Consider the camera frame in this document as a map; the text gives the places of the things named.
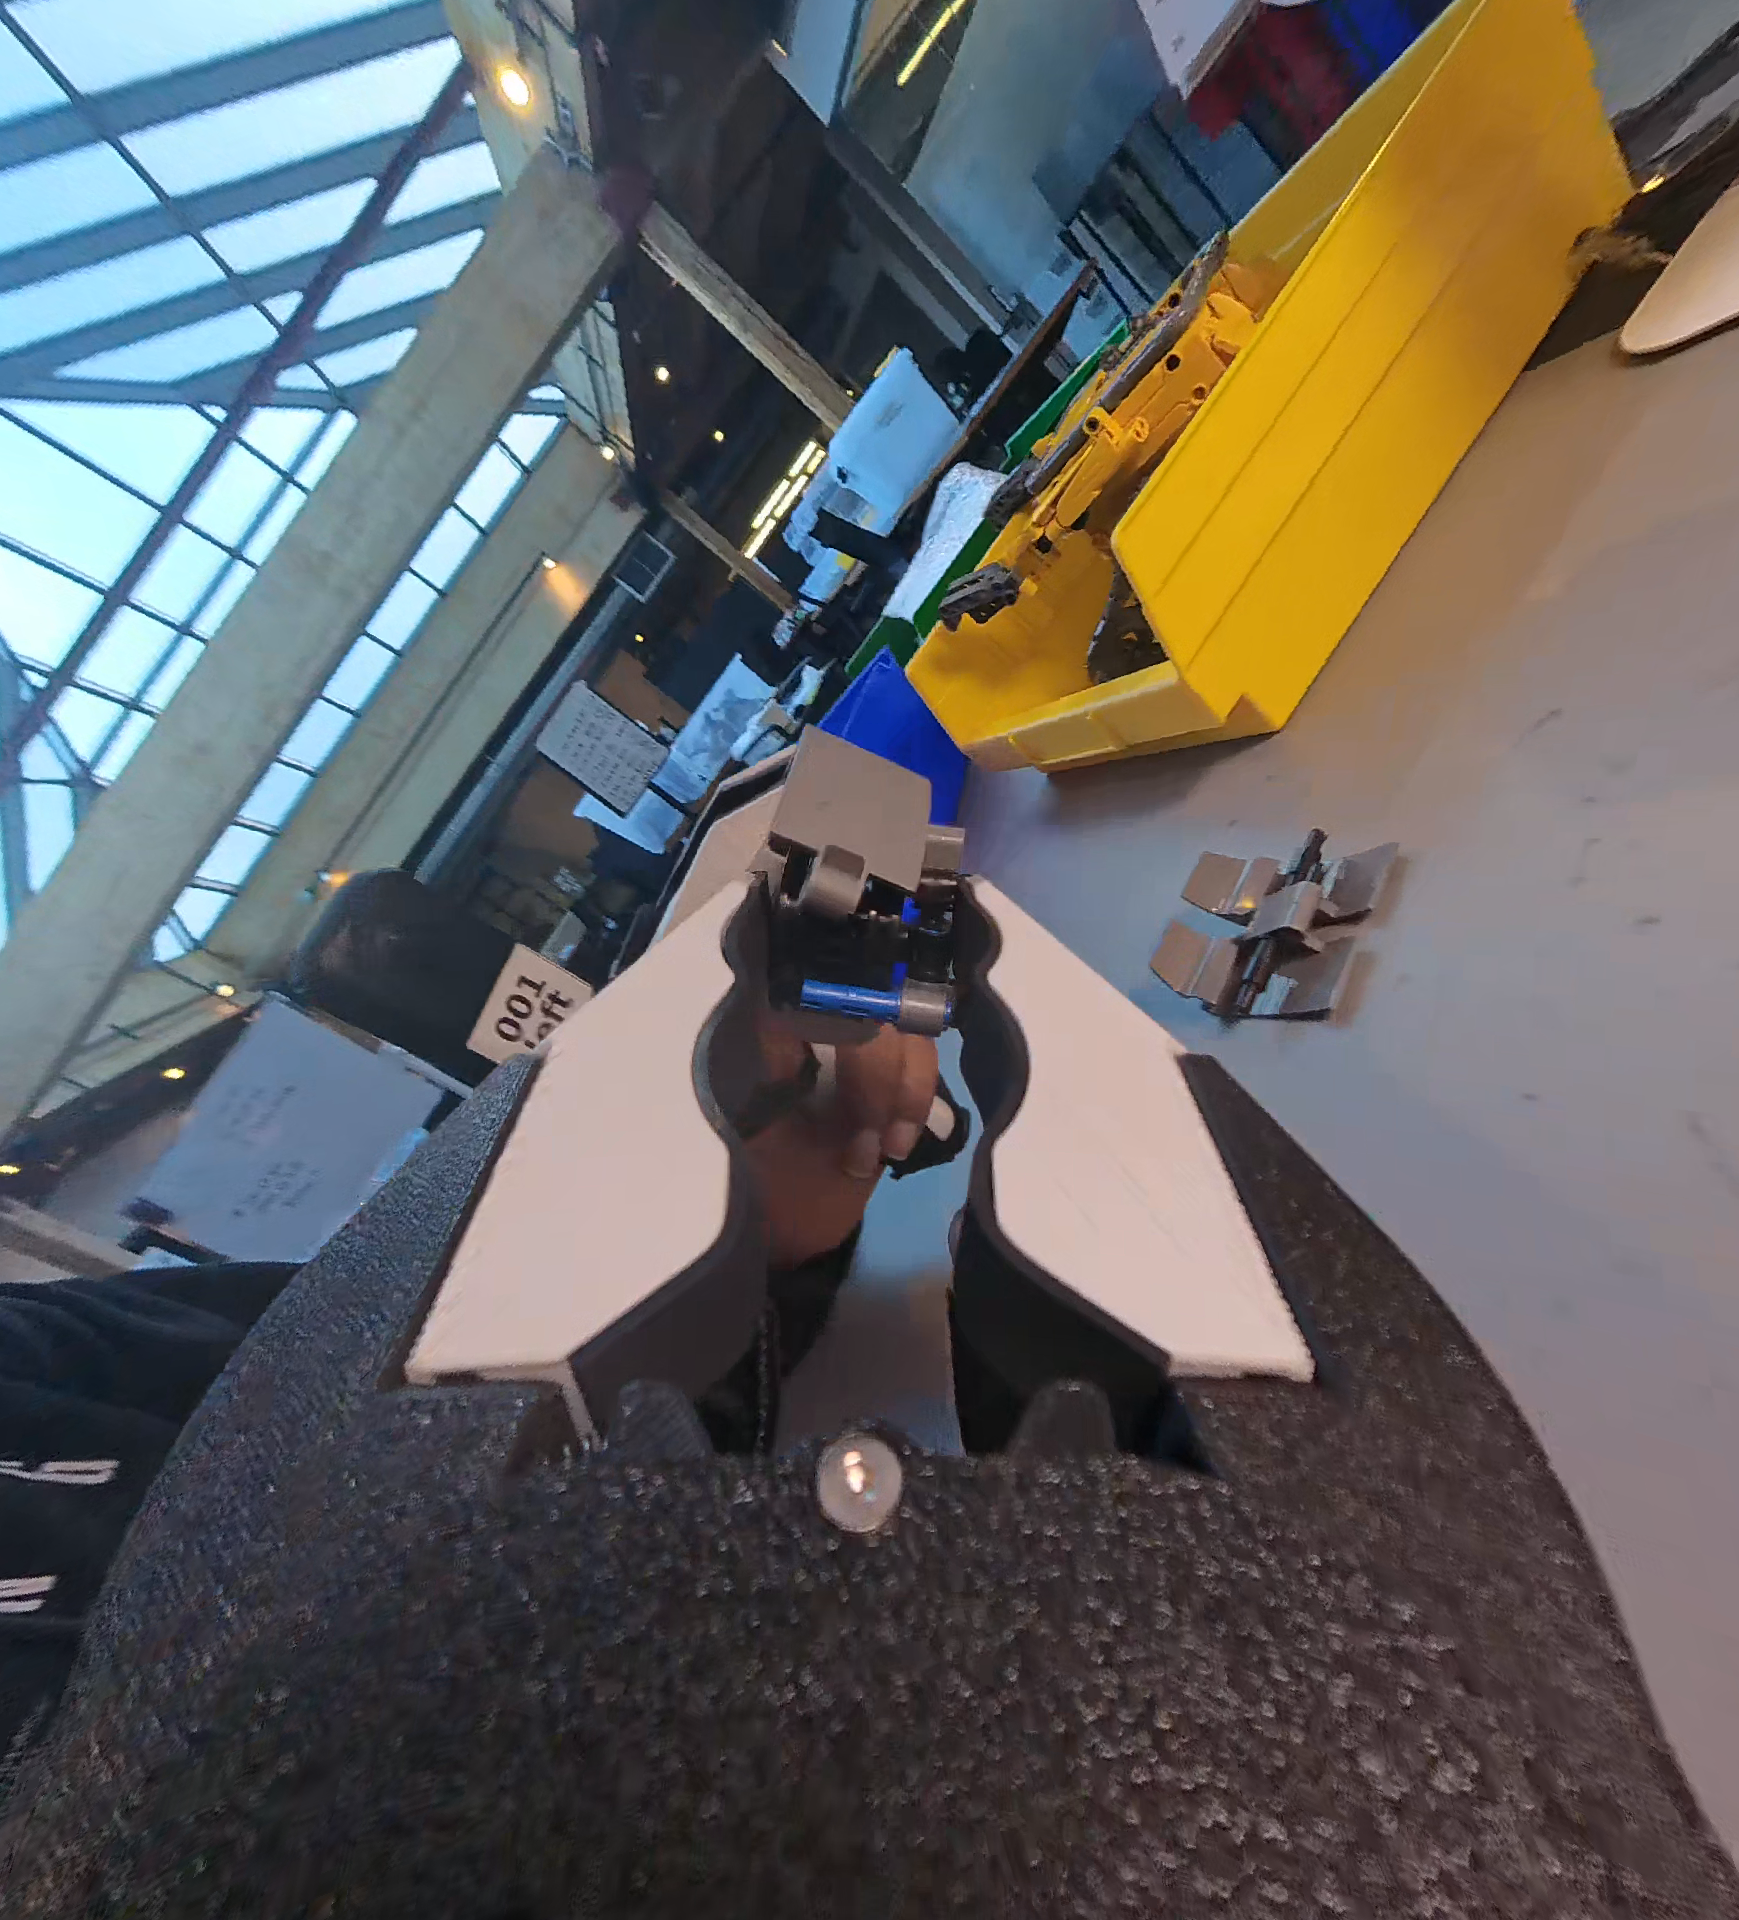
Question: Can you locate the black wheel brick assembly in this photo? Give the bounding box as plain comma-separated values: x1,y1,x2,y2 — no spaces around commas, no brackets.
760,832,972,1040

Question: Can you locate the person's left forearm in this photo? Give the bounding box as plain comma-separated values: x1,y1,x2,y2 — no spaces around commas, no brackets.
688,1223,872,1449

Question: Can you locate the clear plastic bin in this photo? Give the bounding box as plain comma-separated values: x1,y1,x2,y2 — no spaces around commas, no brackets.
651,659,781,804

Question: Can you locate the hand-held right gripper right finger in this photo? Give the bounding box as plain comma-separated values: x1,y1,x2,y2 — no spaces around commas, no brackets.
951,878,1318,1458

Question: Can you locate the black cable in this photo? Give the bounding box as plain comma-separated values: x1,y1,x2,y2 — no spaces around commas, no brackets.
1566,44,1739,272

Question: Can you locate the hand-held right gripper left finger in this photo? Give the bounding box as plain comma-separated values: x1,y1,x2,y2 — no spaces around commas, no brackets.
405,878,773,1453

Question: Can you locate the white bubble wrap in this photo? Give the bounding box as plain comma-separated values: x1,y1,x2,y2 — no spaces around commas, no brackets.
883,464,1021,618

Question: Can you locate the grey desk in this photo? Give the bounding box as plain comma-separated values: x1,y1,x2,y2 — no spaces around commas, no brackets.
771,284,1739,1920

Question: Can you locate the yellow plastic bin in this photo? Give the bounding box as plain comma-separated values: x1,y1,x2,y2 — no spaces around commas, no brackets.
905,0,1636,774

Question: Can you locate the green plastic bin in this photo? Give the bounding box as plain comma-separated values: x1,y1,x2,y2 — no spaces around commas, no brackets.
845,323,1125,678

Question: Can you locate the person's left hand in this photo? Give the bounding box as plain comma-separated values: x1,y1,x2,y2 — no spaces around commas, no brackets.
737,997,973,1276

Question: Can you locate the grey brick panel assembly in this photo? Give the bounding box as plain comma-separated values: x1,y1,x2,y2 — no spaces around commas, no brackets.
1152,830,1402,1025

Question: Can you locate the yellow tracked toy robot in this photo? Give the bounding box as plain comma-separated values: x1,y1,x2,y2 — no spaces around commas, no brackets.
935,233,1282,683

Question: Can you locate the large white whiteboard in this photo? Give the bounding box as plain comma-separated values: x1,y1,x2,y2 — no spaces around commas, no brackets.
133,997,451,1263

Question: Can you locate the whiteboard on stand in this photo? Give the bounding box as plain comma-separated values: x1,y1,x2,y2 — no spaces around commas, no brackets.
536,682,666,820

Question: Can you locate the blue plastic bin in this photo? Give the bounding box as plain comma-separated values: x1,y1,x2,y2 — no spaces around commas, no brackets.
815,648,973,812

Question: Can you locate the stack of coloured crates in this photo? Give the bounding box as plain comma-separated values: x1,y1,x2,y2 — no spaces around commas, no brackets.
1183,0,1456,99

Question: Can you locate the person's black hoodie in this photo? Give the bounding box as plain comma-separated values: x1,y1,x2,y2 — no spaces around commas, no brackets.
0,1258,305,1920

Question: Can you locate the white storage box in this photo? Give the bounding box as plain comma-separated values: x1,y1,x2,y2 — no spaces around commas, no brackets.
784,350,961,557

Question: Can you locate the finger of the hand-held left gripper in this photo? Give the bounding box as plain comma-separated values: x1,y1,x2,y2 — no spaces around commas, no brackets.
651,754,800,963

